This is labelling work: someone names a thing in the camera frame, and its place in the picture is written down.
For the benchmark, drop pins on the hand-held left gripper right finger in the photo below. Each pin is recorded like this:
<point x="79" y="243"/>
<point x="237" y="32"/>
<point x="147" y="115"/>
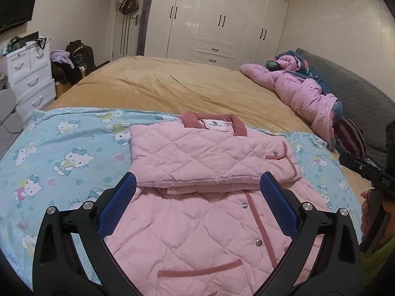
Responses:
<point x="277" y="205"/>

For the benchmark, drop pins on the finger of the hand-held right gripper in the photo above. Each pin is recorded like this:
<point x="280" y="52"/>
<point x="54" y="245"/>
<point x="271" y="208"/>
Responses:
<point x="355" y="163"/>

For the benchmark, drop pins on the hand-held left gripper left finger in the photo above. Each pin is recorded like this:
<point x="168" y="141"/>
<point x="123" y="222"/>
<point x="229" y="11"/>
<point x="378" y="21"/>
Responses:
<point x="118" y="203"/>

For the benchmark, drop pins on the pink quilted jacket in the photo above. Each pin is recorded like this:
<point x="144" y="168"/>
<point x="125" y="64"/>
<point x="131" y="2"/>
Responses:
<point x="200" y="237"/>

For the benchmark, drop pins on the person's right forearm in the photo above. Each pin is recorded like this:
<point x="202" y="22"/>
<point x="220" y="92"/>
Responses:
<point x="379" y="262"/>

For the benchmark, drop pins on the dark clothes pile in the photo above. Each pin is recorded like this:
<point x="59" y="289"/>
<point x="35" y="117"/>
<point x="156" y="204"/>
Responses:
<point x="69" y="75"/>

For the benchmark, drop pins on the person's right hand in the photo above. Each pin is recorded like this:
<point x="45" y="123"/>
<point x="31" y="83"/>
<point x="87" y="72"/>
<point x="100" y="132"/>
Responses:
<point x="365" y="212"/>

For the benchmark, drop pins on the dark striped pillow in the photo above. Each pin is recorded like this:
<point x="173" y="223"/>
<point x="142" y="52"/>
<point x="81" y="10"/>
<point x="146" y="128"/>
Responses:
<point x="350" y="135"/>

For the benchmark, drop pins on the grey padded headboard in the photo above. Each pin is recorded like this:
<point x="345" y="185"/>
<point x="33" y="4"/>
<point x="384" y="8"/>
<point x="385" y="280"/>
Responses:
<point x="364" y="98"/>

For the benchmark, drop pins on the cartoon cat printed blanket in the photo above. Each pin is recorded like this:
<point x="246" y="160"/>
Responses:
<point x="61" y="148"/>

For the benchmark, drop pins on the pink floral quilt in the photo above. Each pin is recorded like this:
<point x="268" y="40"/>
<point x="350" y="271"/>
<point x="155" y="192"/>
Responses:
<point x="302" y="98"/>

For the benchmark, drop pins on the grey low cabinet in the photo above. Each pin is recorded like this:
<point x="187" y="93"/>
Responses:
<point x="9" y="129"/>

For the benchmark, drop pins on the tan bed sheet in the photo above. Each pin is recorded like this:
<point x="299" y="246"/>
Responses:
<point x="185" y="83"/>

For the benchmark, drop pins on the white drawer cabinet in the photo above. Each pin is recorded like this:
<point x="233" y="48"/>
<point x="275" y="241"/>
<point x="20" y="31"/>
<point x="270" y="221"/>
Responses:
<point x="31" y="80"/>

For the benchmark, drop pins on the black bag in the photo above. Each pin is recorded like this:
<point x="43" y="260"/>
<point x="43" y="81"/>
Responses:
<point x="83" y="55"/>

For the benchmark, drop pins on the purple garment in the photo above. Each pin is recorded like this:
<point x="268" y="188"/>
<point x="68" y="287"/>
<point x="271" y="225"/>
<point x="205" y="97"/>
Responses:
<point x="61" y="58"/>

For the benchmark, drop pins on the room door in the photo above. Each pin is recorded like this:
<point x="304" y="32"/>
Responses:
<point x="132" y="37"/>

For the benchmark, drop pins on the white wardrobe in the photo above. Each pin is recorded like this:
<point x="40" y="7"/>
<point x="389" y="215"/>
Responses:
<point x="222" y="12"/>

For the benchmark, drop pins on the black flat television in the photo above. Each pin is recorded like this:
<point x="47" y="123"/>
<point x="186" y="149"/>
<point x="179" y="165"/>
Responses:
<point x="17" y="3"/>

